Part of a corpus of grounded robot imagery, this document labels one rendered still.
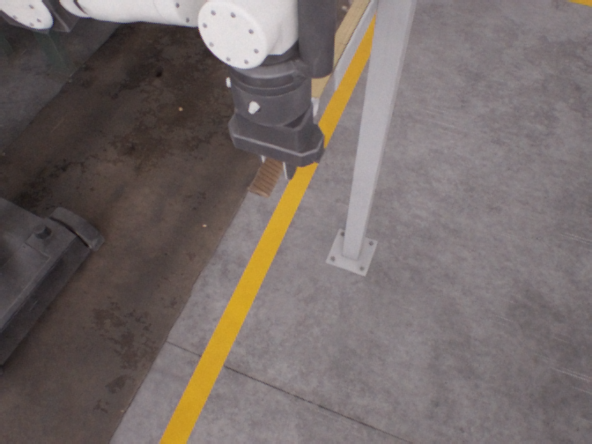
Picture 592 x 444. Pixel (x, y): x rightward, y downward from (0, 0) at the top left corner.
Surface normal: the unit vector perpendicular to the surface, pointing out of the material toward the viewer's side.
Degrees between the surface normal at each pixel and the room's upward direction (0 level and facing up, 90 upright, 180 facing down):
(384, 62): 90
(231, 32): 90
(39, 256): 0
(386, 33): 90
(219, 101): 0
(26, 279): 0
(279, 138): 90
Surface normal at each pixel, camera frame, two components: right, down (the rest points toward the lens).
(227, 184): -0.02, -0.51
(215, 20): -0.41, 0.79
